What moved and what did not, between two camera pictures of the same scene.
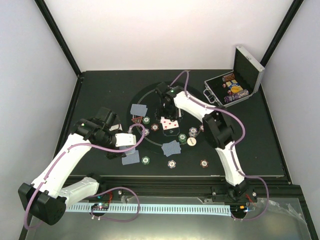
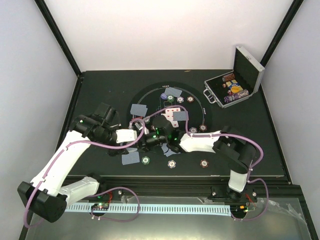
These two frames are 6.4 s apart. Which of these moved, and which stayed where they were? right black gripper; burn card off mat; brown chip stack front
Moved: right black gripper
Stayed: brown chip stack front; burn card off mat
